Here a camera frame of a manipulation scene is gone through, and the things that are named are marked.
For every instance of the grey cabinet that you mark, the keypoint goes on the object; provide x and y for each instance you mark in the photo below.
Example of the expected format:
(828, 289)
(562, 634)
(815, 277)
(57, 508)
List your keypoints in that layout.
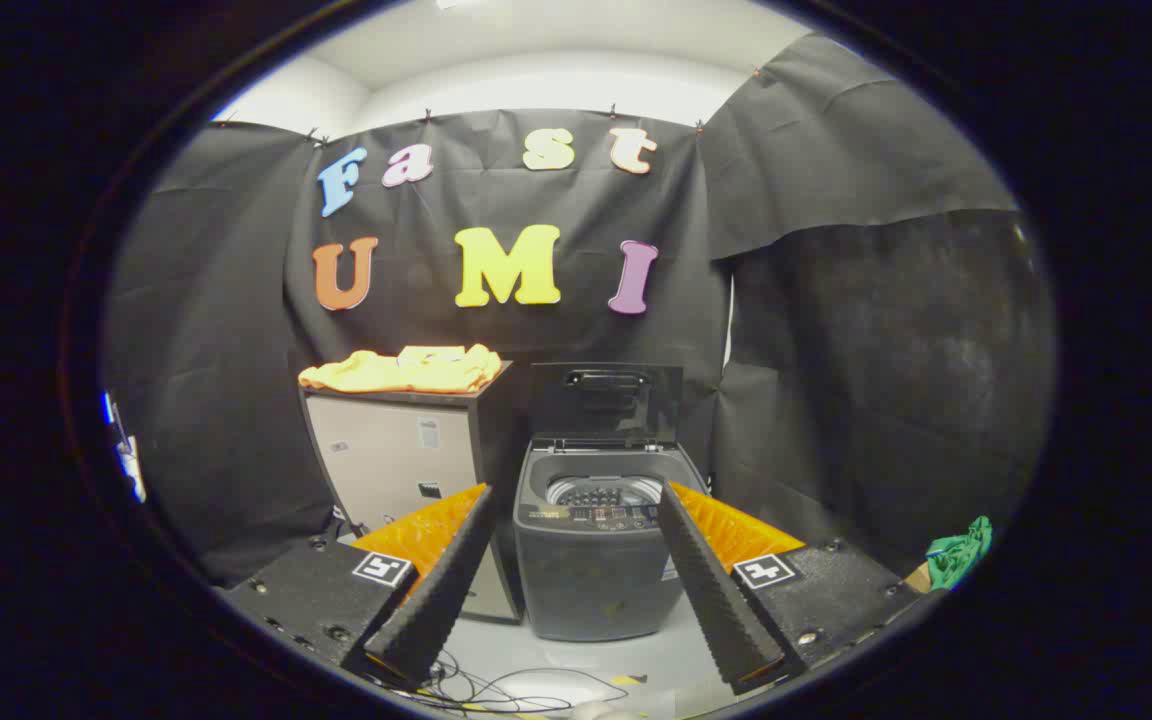
(386, 450)

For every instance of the grey washing machine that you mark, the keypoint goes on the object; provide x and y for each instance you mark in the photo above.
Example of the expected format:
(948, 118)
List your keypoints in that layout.
(586, 590)

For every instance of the orange polo shirt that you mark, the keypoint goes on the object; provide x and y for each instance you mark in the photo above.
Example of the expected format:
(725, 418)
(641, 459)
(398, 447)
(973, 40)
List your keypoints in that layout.
(386, 372)

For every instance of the green cloth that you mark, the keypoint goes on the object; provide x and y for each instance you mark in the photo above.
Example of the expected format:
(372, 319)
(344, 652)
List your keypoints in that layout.
(961, 555)

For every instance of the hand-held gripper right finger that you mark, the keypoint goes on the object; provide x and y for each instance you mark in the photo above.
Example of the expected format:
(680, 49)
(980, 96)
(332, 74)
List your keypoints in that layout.
(711, 590)

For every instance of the white blue object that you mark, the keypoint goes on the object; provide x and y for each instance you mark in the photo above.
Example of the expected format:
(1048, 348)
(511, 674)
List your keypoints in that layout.
(128, 460)

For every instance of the cardboard box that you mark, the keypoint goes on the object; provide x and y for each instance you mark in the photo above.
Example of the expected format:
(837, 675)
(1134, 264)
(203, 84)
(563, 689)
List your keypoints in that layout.
(921, 580)

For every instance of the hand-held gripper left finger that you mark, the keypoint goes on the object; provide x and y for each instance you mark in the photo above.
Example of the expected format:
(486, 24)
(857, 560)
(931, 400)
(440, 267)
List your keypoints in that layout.
(441, 590)

